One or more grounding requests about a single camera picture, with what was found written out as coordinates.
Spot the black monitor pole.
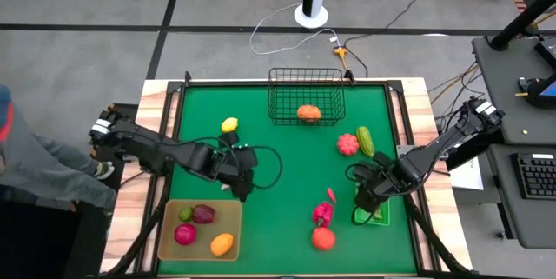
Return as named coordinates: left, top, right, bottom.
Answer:
left=489, top=0, right=556, bottom=52

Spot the translucent orange plastic tray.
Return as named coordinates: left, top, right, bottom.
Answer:
left=157, top=199, right=243, bottom=262

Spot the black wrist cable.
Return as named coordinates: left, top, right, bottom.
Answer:
left=242, top=143, right=284, bottom=190
left=345, top=162, right=375, bottom=227

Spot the green bumpy cucumber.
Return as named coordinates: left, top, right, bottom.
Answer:
left=355, top=125, right=375, bottom=158

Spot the black desk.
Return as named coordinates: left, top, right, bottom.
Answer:
left=471, top=35, right=556, bottom=146
left=485, top=143, right=556, bottom=250

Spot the black cabinet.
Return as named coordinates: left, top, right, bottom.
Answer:
left=64, top=103, right=144, bottom=279

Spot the black keyboard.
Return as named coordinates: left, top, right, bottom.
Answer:
left=512, top=152, right=556, bottom=201

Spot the green plastic basket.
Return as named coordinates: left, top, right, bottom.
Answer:
left=354, top=183, right=391, bottom=227

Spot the black aluminium rig frame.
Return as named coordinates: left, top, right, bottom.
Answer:
left=97, top=70, right=474, bottom=279

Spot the bright red apple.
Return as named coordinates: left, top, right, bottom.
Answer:
left=174, top=223, right=198, bottom=246

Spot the person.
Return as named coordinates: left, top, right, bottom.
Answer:
left=0, top=83, right=117, bottom=213

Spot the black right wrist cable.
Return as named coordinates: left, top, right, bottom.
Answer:
left=345, top=162, right=375, bottom=227

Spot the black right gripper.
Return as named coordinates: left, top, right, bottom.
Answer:
left=354, top=163, right=399, bottom=214

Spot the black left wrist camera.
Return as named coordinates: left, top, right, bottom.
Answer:
left=219, top=130, right=241, bottom=148

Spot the yellow orange mango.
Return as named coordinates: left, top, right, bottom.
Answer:
left=209, top=232, right=235, bottom=257

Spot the yellow power plug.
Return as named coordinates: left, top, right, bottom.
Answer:
left=333, top=45, right=350, bottom=70

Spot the white floor cable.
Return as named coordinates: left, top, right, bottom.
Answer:
left=248, top=2, right=341, bottom=56

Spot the black wire basket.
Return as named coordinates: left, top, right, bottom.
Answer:
left=267, top=67, right=348, bottom=127

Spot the black desk device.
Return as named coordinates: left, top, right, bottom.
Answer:
left=516, top=72, right=556, bottom=110

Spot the dark red apple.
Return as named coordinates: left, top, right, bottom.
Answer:
left=192, top=203, right=217, bottom=225

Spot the yellow lemon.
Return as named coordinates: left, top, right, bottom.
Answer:
left=221, top=116, right=240, bottom=134

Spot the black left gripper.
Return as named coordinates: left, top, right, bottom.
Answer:
left=214, top=145, right=259, bottom=203

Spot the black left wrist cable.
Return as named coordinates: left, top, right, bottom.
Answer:
left=242, top=143, right=284, bottom=190

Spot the large orange fruit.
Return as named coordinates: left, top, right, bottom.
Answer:
left=310, top=226, right=337, bottom=252

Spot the orange pumpkin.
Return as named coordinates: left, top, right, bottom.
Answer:
left=296, top=104, right=322, bottom=123

